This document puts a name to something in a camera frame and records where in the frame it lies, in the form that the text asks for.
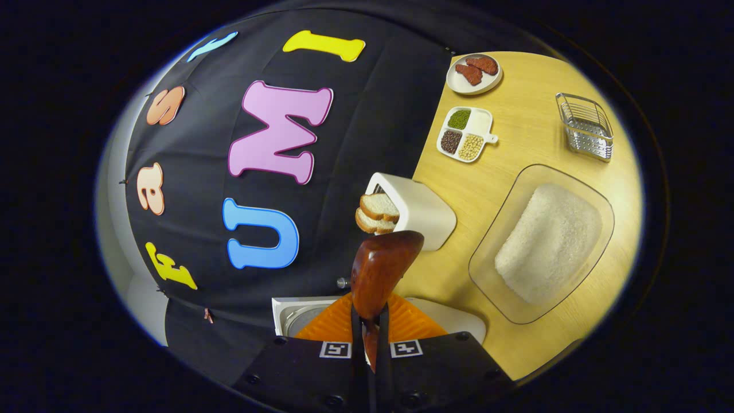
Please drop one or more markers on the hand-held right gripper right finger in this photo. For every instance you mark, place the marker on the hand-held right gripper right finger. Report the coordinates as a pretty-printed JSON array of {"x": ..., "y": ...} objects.
[{"x": 436, "y": 367}]

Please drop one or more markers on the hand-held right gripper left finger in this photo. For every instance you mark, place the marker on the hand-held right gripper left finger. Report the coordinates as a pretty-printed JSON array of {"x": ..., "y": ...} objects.
[{"x": 309, "y": 367}]

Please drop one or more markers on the white rice cooker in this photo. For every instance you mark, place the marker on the white rice cooker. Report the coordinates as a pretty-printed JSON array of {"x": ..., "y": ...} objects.
[{"x": 287, "y": 312}]

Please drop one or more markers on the brown wooden spoon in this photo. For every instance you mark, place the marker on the brown wooden spoon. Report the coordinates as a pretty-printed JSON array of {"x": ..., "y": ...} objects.
[{"x": 378, "y": 269}]

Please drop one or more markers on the pile of white rice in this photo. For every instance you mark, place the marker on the pile of white rice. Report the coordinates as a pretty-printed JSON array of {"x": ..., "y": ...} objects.
[{"x": 545, "y": 241}]

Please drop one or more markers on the reddish clothes peg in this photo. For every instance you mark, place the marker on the reddish clothes peg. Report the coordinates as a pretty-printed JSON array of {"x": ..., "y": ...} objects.
[{"x": 208, "y": 315}]

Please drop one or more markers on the clear glass dish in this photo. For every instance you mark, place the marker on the clear glass dish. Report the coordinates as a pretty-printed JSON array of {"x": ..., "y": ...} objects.
[{"x": 493, "y": 258}]

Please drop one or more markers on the white toaster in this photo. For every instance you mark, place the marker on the white toaster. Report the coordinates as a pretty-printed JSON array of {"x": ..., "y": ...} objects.
[{"x": 424, "y": 212}]

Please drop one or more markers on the pile of yellow soybeans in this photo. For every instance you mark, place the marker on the pile of yellow soybeans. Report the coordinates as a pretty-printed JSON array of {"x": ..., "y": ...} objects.
[{"x": 470, "y": 147}]

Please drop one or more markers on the pile of dark beans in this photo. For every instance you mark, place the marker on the pile of dark beans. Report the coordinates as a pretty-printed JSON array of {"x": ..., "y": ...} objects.
[{"x": 451, "y": 141}]

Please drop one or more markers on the black backdrop cloth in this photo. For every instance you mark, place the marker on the black backdrop cloth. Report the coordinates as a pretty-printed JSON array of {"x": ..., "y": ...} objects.
[{"x": 367, "y": 143}]

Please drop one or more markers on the pile of green beans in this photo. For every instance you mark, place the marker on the pile of green beans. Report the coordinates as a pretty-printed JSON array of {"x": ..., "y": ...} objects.
[{"x": 459, "y": 119}]

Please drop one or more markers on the white divided dish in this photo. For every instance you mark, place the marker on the white divided dish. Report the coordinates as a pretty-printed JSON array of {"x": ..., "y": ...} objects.
[{"x": 481, "y": 121}]

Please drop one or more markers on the white round plate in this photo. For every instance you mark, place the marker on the white round plate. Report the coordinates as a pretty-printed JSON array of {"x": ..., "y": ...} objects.
[{"x": 459, "y": 85}]

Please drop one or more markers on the red meat piece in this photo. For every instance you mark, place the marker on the red meat piece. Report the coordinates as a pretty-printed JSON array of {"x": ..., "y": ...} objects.
[
  {"x": 483, "y": 64},
  {"x": 469, "y": 74}
]

